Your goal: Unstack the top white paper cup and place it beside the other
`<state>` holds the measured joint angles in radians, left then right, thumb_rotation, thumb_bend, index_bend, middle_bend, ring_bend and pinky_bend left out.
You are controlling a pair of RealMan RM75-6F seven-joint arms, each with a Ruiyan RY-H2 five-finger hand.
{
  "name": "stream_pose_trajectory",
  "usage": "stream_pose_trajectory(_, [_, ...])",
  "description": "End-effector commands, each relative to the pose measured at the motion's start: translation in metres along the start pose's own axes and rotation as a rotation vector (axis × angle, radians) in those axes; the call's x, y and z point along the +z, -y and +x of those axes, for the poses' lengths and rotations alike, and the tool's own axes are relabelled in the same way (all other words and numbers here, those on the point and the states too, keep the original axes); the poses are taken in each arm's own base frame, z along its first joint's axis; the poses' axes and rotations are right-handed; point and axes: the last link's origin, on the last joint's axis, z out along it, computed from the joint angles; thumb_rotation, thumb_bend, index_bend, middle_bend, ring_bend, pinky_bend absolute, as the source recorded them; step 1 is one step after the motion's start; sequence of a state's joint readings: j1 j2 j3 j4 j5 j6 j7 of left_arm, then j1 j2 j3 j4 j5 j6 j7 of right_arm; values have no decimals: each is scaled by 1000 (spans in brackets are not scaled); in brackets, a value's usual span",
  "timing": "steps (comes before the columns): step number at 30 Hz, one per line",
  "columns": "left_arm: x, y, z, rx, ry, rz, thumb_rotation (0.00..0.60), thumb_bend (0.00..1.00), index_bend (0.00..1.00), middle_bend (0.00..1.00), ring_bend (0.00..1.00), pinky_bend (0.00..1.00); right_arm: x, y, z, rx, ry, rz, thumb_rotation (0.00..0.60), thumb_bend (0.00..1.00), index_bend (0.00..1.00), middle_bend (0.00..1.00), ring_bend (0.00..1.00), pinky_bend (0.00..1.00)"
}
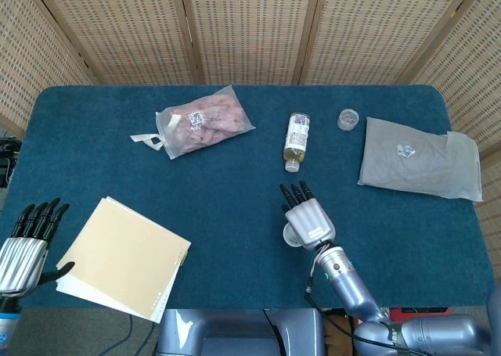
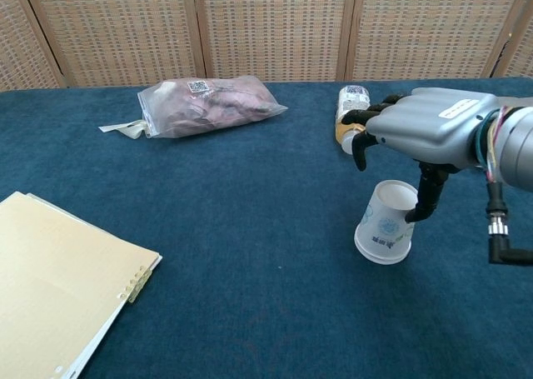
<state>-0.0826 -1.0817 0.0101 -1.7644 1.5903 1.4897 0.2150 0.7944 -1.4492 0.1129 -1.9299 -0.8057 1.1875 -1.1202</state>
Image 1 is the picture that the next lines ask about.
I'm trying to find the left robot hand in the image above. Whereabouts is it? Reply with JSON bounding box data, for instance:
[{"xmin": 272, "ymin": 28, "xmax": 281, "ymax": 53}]
[{"xmin": 0, "ymin": 197, "xmax": 76, "ymax": 297}]

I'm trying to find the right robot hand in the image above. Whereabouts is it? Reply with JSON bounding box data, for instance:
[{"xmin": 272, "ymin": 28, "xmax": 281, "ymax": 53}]
[{"xmin": 279, "ymin": 180, "xmax": 337, "ymax": 252}]

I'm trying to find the white paper cup with text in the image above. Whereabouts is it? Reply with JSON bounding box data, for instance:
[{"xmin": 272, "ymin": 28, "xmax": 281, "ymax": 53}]
[{"xmin": 283, "ymin": 222, "xmax": 305, "ymax": 249}]

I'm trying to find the tea bottle with white cap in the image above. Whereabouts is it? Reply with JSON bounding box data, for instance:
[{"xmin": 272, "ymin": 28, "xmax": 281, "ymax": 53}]
[{"xmin": 282, "ymin": 113, "xmax": 312, "ymax": 173}]

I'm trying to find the blue felt table cover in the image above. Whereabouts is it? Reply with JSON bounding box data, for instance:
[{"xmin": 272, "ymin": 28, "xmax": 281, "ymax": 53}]
[{"xmin": 0, "ymin": 84, "xmax": 492, "ymax": 311}]

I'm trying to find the beige loose-leaf notebook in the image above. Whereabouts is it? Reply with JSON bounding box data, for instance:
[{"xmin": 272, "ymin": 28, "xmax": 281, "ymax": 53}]
[{"xmin": 56, "ymin": 196, "xmax": 192, "ymax": 325}]

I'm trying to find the small clear plastic jar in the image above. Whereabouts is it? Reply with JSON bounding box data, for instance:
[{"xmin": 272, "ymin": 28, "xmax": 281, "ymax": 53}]
[{"xmin": 337, "ymin": 108, "xmax": 360, "ymax": 131}]

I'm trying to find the grey-blue robot torso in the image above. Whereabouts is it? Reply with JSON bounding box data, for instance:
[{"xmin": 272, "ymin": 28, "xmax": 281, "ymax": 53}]
[{"xmin": 156, "ymin": 307, "xmax": 326, "ymax": 356}]

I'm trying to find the clear bag of pink items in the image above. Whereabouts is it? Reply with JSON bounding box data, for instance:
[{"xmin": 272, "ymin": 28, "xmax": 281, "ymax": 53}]
[{"xmin": 130, "ymin": 85, "xmax": 256, "ymax": 160}]

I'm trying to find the red box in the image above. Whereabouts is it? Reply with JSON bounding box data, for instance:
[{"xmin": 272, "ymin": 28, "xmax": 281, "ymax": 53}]
[{"xmin": 389, "ymin": 306, "xmax": 452, "ymax": 325}]

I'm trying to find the woven wicker folding screen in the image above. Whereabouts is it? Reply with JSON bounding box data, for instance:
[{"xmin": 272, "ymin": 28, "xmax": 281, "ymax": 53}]
[{"xmin": 0, "ymin": 0, "xmax": 501, "ymax": 255}]

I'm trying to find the black device with cables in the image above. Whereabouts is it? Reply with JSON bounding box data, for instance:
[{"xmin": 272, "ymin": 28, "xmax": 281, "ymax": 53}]
[{"xmin": 0, "ymin": 135, "xmax": 21, "ymax": 189}]

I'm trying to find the black floor cable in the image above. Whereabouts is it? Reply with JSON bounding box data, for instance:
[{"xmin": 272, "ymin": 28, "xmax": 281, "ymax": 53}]
[{"xmin": 104, "ymin": 315, "xmax": 158, "ymax": 356}]

